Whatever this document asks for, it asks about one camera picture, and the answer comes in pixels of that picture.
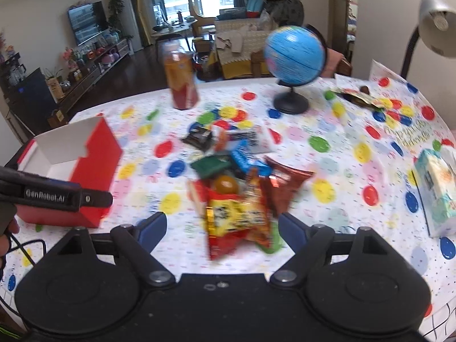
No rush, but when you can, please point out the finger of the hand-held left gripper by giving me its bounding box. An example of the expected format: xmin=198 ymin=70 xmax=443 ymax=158
xmin=80 ymin=191 xmax=114 ymax=208

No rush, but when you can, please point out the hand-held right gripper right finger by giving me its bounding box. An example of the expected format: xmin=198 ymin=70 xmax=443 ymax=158
xmin=270 ymin=213 xmax=398 ymax=287

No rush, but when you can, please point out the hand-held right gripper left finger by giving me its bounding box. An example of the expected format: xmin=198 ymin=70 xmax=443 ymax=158
xmin=50 ymin=212 xmax=176 ymax=287

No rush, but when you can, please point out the orange snack packet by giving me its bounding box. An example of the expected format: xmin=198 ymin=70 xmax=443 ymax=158
xmin=246 ymin=167 xmax=283 ymax=254

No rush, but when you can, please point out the dark red snack packet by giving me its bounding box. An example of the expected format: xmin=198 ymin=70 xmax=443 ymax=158
xmin=262 ymin=156 xmax=316 ymax=218

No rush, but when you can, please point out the red cardboard box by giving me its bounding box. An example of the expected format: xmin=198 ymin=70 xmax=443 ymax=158
xmin=16 ymin=116 xmax=124 ymax=229

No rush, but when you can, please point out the yellow red snack packet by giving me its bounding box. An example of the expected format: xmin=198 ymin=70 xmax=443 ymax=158
xmin=205 ymin=192 xmax=271 ymax=261

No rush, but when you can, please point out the round orange jelly cup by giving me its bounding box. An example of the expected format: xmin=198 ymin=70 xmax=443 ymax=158
xmin=214 ymin=174 xmax=239 ymax=194

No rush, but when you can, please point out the green snack packet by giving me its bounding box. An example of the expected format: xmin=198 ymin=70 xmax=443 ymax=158
xmin=190 ymin=153 xmax=232 ymax=179

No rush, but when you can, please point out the blue snack packet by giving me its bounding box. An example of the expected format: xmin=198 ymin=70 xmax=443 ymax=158
xmin=230 ymin=141 xmax=273 ymax=177

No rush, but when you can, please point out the white snack packet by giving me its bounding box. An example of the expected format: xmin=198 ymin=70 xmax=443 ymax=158
xmin=226 ymin=126 xmax=273 ymax=154

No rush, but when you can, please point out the black snack packet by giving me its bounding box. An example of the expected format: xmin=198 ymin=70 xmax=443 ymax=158
xmin=182 ymin=126 xmax=214 ymax=150

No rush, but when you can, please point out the person's left hand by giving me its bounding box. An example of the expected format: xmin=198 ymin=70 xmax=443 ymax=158
xmin=0 ymin=217 xmax=21 ymax=269

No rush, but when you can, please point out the balloon print tablecloth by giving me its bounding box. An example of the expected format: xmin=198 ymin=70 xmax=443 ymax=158
xmin=0 ymin=76 xmax=456 ymax=342

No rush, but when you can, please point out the dark side cabinet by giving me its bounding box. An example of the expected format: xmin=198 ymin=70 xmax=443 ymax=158
xmin=0 ymin=67 xmax=58 ymax=134

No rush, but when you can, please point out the low television cabinet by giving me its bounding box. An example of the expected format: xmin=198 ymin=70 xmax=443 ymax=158
xmin=46 ymin=37 xmax=131 ymax=115

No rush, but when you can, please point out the orange drink bottle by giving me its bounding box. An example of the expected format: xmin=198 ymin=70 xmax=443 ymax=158
xmin=162 ymin=41 xmax=200 ymax=110

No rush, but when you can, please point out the yellow green snack wrapper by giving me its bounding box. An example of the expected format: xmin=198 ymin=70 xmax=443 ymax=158
xmin=335 ymin=85 xmax=392 ymax=109

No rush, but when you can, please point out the teal tissue pack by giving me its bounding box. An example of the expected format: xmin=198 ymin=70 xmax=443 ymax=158
xmin=413 ymin=148 xmax=456 ymax=239

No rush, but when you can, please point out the wooden chair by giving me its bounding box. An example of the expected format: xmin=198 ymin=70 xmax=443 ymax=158
xmin=306 ymin=25 xmax=353 ymax=77

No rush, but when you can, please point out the blue desk globe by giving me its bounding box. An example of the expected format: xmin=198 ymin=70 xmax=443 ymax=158
xmin=264 ymin=25 xmax=328 ymax=115

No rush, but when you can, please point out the pink cloth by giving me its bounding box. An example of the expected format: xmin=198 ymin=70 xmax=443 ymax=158
xmin=325 ymin=48 xmax=347 ymax=76

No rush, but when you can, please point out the flat screen television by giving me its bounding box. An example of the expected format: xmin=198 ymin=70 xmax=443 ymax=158
xmin=68 ymin=2 xmax=109 ymax=46

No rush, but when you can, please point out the white tower air conditioner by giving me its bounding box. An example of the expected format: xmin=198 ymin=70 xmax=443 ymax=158
xmin=117 ymin=0 xmax=143 ymax=54

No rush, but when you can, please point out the sofa with cream cover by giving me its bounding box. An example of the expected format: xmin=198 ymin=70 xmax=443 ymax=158
xmin=214 ymin=18 xmax=283 ymax=79

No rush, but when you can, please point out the wooden coffee table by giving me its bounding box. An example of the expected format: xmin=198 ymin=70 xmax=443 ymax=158
xmin=151 ymin=18 xmax=198 ymax=48

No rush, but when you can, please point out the tall green houseplant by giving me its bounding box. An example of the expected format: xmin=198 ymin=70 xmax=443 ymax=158
xmin=106 ymin=0 xmax=125 ymax=31

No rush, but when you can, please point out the wooden armchair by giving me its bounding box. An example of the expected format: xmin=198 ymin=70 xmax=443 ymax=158
xmin=188 ymin=2 xmax=219 ymax=37

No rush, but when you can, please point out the grey desk lamp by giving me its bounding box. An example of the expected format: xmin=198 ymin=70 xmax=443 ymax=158
xmin=401 ymin=0 xmax=456 ymax=79

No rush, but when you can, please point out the black cable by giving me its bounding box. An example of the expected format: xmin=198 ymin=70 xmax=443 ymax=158
xmin=0 ymin=239 xmax=48 ymax=323

